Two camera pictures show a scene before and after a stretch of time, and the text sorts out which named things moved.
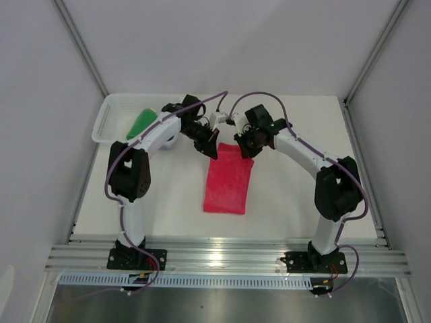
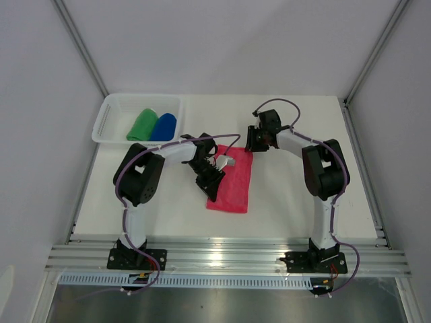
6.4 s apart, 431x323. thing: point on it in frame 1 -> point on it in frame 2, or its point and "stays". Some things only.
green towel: [145, 117] stays
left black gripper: [207, 147] -> [209, 186]
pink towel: [227, 181] stays
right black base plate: [314, 262] stays
